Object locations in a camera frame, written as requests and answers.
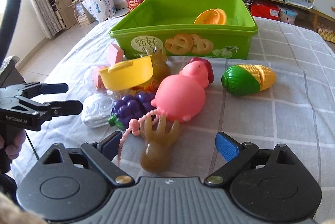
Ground clear plastic case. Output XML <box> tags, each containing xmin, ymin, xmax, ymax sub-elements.
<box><xmin>81</xmin><ymin>93</ymin><xmax>113</xmax><ymax>128</ymax></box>

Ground brown rubber hand toy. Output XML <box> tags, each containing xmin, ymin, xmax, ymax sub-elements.
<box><xmin>145</xmin><ymin>46</ymin><xmax>171</xmax><ymax>82</ymax></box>

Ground person left hand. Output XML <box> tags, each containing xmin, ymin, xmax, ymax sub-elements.
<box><xmin>5</xmin><ymin>129</ymin><xmax>26</xmax><ymax>160</ymax></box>

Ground pink clear capsule ball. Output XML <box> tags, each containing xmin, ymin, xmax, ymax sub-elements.
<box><xmin>84</xmin><ymin>64</ymin><xmax>109</xmax><ymax>93</ymax></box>

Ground purple toy grapes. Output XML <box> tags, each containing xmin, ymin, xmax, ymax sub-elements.
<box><xmin>108</xmin><ymin>91</ymin><xmax>156</xmax><ymax>130</ymax></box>

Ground yellow toy pot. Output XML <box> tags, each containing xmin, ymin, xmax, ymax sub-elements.
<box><xmin>99</xmin><ymin>55</ymin><xmax>153</xmax><ymax>91</ymax></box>

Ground toy corn cob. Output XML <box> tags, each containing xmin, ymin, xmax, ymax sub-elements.
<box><xmin>221</xmin><ymin>64</ymin><xmax>277</xmax><ymax>97</ymax></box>

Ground grey checked table cloth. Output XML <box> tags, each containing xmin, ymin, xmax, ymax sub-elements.
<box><xmin>27</xmin><ymin>18</ymin><xmax>334</xmax><ymax>222</ymax></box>

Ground pink block toy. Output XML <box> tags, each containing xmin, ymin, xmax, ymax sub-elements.
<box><xmin>106</xmin><ymin>43</ymin><xmax>124</xmax><ymax>66</ymax></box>

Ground pink rubber pig toy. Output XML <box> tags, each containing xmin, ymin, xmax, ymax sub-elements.
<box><xmin>151</xmin><ymin>63</ymin><xmax>206</xmax><ymax>123</ymax></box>

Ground dark red toy piece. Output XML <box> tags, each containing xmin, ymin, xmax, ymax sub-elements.
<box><xmin>188</xmin><ymin>57</ymin><xmax>214</xmax><ymax>89</ymax></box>

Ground white paper shopping bag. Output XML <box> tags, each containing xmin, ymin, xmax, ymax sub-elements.
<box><xmin>81</xmin><ymin>0</ymin><xmax>116</xmax><ymax>23</ymax></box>

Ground green plastic storage box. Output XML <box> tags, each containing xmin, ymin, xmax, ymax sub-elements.
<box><xmin>110</xmin><ymin>0</ymin><xmax>258</xmax><ymax>59</ymax></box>

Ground red box under cabinet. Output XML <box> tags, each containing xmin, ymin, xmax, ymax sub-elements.
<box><xmin>250</xmin><ymin>0</ymin><xmax>279</xmax><ymax>21</ymax></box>

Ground yellow egg tray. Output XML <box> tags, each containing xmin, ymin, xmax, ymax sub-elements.
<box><xmin>317</xmin><ymin>23</ymin><xmax>335</xmax><ymax>43</ymax></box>

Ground pink beaded strap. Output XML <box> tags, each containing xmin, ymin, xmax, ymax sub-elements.
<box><xmin>117</xmin><ymin>108</ymin><xmax>160</xmax><ymax>168</ymax></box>

